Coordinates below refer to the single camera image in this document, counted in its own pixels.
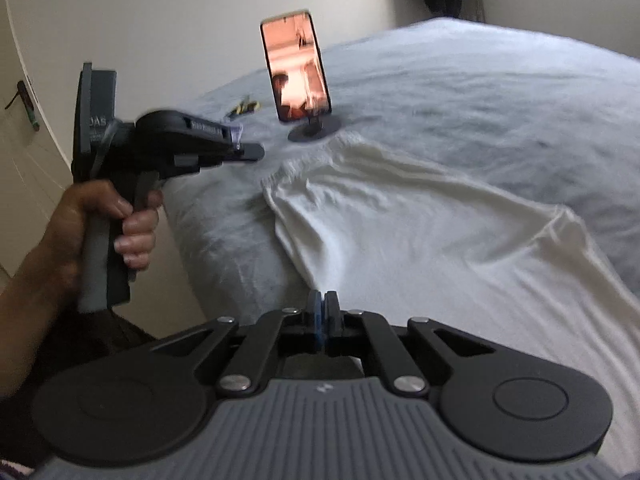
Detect white pants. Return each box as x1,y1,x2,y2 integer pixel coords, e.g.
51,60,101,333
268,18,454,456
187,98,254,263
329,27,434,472
261,135,640,480

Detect white door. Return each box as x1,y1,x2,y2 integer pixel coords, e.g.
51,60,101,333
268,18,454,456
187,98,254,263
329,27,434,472
0,0,73,281

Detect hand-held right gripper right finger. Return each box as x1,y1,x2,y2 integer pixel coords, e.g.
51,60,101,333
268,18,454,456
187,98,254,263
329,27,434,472
322,290,493,393

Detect dark door handle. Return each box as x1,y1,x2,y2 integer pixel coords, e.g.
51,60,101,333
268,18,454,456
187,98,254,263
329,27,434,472
5,80,41,133

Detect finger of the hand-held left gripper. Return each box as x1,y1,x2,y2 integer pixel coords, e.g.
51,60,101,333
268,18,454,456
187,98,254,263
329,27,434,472
200,142,266,172

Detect small yellow black tool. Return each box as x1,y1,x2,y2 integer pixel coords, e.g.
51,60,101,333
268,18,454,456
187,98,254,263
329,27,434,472
225,97,263,121

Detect black round phone stand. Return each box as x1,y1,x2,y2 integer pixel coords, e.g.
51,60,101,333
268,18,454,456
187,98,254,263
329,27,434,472
287,112,346,143

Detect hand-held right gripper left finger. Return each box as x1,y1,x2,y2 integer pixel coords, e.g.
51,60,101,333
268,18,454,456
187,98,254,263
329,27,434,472
155,289,323,393

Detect person's left hand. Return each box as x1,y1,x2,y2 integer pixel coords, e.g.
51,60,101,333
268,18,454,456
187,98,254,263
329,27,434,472
37,180,163,291

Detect person's left forearm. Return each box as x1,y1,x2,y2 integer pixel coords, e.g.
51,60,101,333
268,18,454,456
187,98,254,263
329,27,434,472
0,247,81,401

